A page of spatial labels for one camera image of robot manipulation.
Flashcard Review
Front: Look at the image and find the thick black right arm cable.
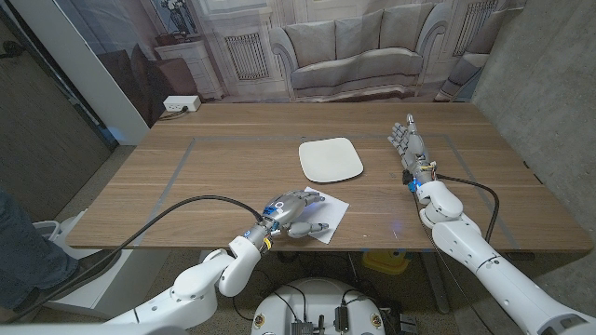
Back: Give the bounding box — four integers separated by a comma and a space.
435, 172, 500, 244

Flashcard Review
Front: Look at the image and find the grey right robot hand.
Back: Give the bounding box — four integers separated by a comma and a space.
388, 114, 439, 185

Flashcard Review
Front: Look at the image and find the black floor cable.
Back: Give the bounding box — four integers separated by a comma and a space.
231, 268, 308, 323

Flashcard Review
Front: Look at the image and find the white paper towel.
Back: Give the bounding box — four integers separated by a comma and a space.
297, 186, 350, 245

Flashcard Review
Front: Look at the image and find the white square paper plate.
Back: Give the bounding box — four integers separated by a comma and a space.
298, 137, 365, 184

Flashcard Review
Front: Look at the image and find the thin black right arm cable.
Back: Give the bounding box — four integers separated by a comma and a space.
413, 191, 490, 335

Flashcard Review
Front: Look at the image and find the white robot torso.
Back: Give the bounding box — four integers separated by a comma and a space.
251, 277, 386, 335

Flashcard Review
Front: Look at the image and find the white plastic base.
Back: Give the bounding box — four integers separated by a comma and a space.
30, 208, 171, 322

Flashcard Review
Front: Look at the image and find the black power strip cable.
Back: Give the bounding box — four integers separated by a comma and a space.
157, 106, 190, 122

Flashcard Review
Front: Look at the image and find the person's dark shoe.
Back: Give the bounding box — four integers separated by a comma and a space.
12, 249, 121, 313

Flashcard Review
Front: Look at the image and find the yellow object under table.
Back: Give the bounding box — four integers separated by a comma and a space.
361, 249, 412, 275

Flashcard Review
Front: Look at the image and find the grey box on floor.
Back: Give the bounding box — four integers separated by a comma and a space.
399, 314, 419, 334

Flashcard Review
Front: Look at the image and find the grey table leg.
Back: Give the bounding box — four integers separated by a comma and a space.
421, 250, 452, 315

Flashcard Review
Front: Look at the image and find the white power strip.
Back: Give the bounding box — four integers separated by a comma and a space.
162, 95, 202, 113

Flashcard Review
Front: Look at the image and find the person's leg in jeans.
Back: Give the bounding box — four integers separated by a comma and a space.
0, 188, 78, 311

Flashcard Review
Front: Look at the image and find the printed living room backdrop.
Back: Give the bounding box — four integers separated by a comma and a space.
53, 0, 527, 127

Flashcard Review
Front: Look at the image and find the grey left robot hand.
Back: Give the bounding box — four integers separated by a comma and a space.
245, 189, 330, 248

